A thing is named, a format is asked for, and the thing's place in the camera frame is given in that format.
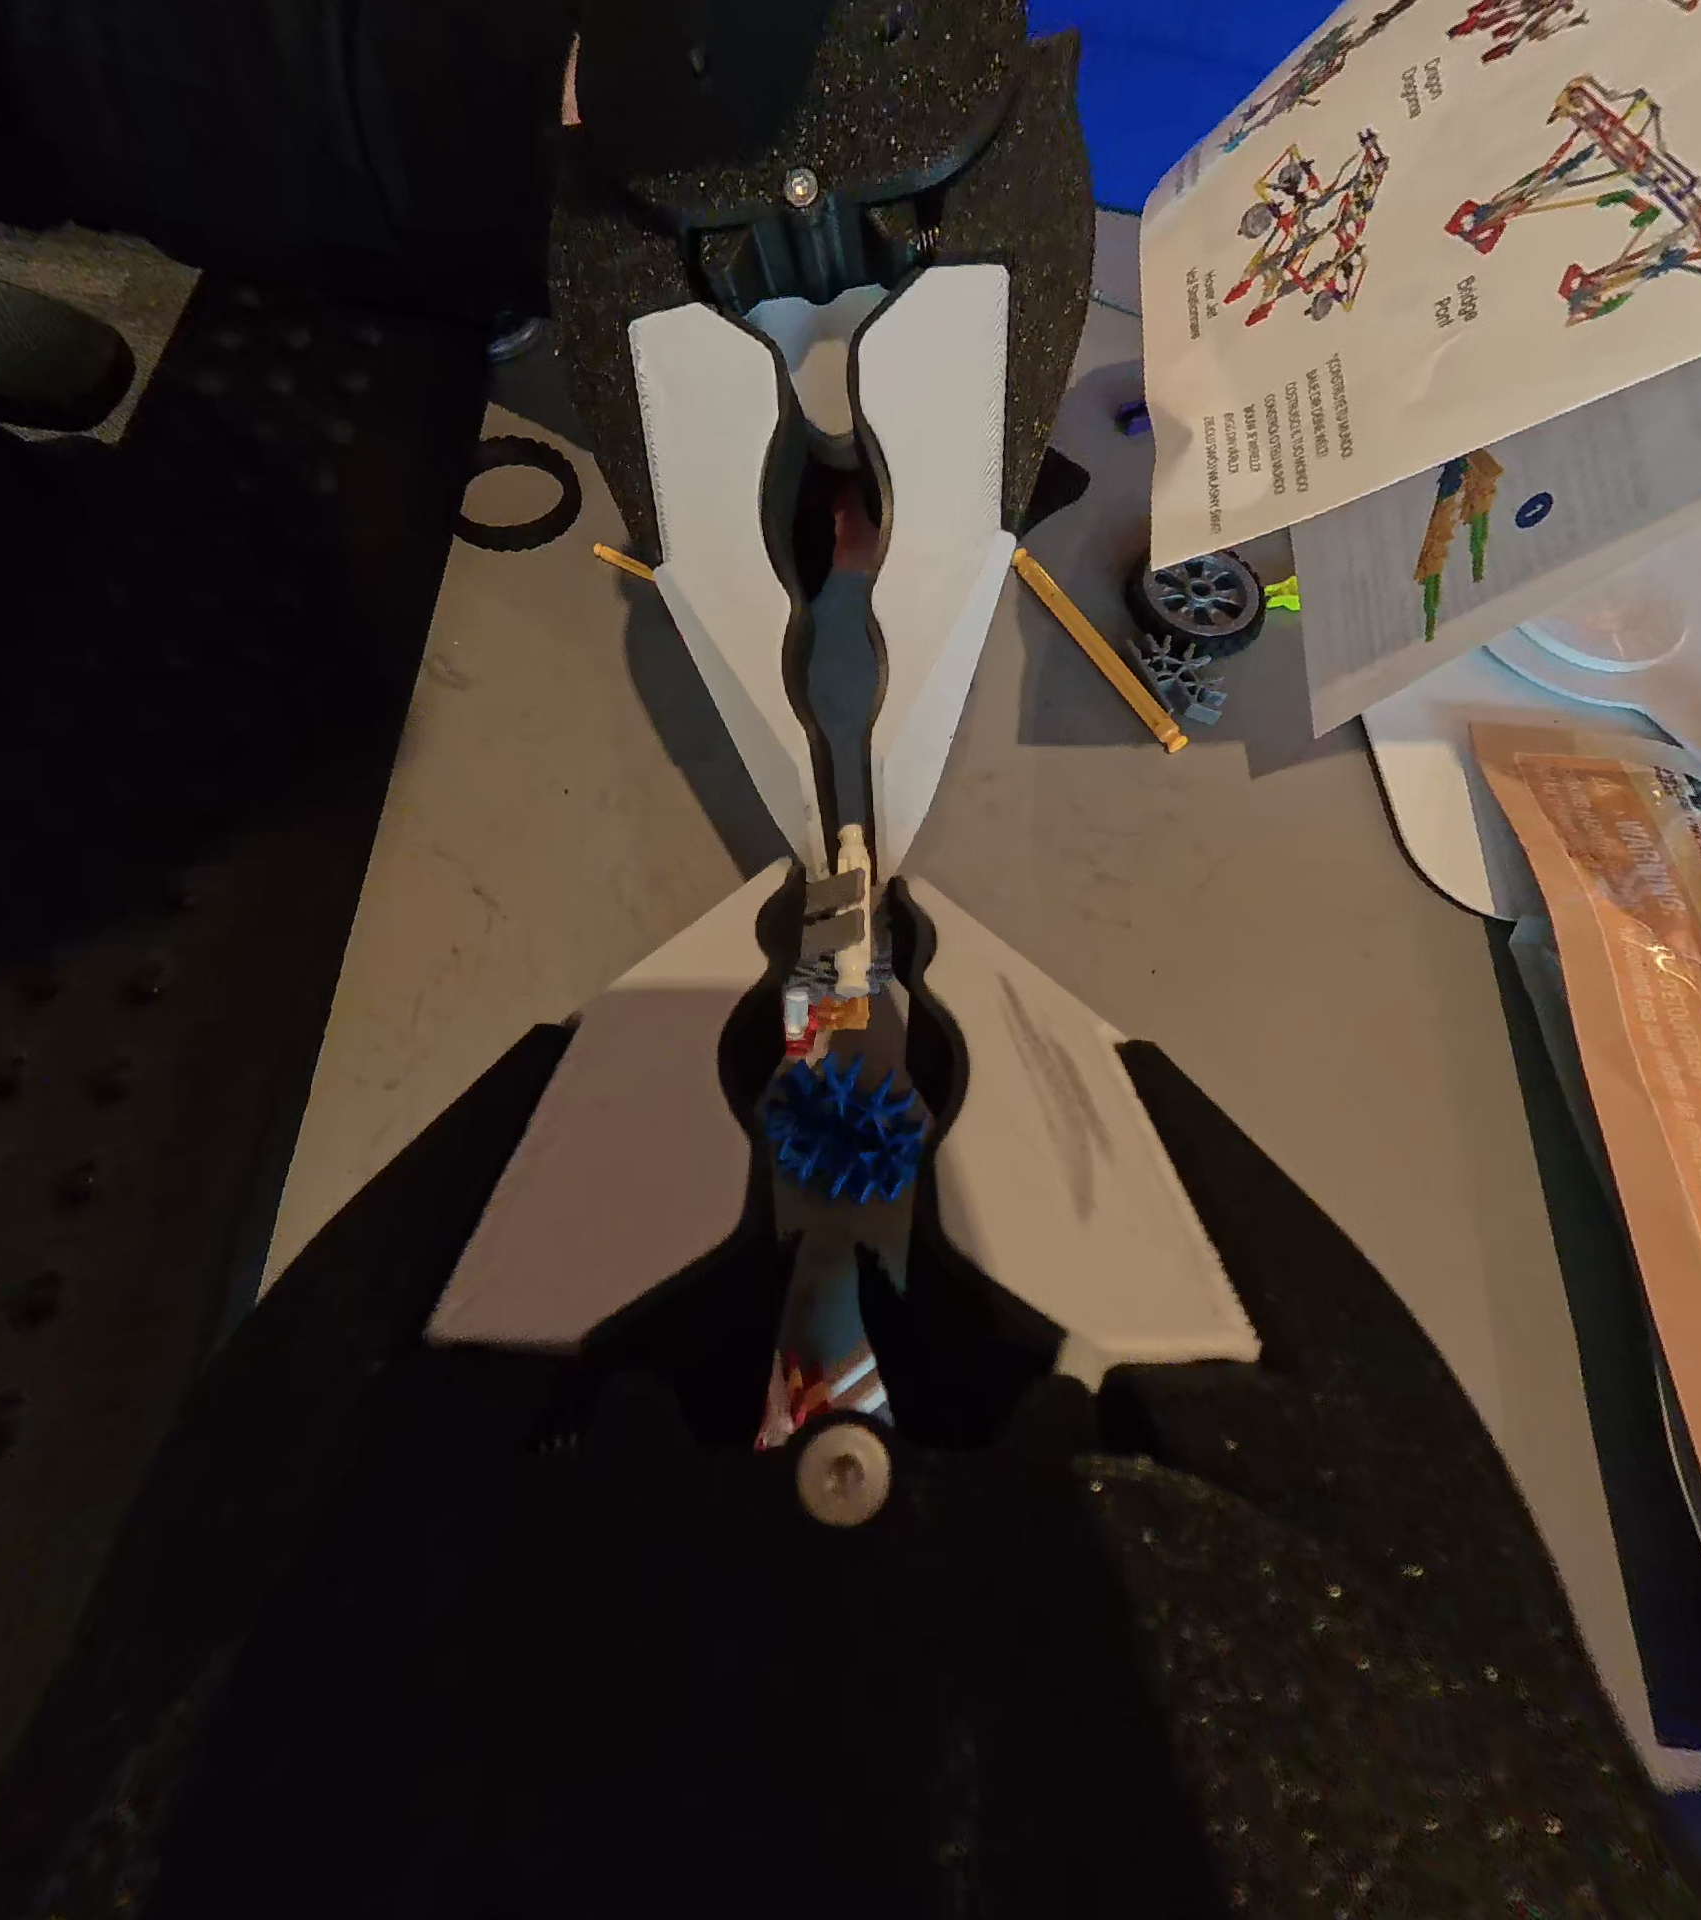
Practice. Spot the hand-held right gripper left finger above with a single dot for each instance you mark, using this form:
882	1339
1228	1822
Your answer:
582	1201

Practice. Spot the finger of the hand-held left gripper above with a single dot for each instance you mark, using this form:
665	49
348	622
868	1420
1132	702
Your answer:
708	510
948	495

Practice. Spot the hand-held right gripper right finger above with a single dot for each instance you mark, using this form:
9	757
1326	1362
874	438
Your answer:
1092	1201

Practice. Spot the person's left hand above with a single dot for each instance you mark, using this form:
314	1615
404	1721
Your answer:
847	528

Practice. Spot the long yellow toy rod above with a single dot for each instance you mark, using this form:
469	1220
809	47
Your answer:
1098	649

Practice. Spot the black toy tire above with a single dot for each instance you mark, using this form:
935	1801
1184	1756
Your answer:
467	503

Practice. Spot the grey toy wheel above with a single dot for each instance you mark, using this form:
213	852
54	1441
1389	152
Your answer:
1197	600

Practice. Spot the grey snowflake toy connector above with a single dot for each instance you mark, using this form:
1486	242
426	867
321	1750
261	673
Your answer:
1177	679

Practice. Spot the neon green toy connector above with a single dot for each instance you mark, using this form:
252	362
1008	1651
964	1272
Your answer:
1285	594

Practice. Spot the toy instruction booklet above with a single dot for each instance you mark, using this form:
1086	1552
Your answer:
1465	300

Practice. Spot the black perforated board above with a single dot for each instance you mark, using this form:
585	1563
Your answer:
114	901

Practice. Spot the printed toy set bag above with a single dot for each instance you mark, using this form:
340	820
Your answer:
1659	1201

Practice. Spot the white book stand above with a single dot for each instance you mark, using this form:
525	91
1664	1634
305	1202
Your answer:
1586	645

